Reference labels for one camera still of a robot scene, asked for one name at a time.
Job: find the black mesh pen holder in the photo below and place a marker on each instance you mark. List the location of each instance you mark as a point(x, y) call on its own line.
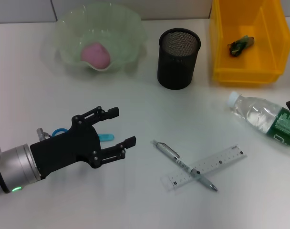
point(176, 66)

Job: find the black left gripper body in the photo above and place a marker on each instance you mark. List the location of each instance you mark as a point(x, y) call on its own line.
point(66, 148)

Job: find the clear water bottle green label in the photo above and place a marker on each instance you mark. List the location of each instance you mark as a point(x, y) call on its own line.
point(262, 114)

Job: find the transparent plastic ruler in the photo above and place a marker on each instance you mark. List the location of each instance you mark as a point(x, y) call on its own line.
point(221, 162)

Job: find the green translucent fruit bowl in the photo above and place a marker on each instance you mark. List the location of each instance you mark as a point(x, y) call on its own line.
point(126, 28)

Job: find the silver ballpoint pen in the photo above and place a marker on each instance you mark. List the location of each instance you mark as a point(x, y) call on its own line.
point(173, 155)

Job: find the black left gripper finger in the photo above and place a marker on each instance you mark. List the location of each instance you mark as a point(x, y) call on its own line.
point(106, 113)
point(122, 150)

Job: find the yellow plastic bin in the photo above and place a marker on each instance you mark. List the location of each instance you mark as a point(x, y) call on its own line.
point(254, 62)

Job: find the blue scissors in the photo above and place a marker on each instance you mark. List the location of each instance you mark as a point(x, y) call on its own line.
point(106, 137)

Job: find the green silver plastic wrapper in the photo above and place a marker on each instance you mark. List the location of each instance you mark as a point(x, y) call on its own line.
point(240, 45)

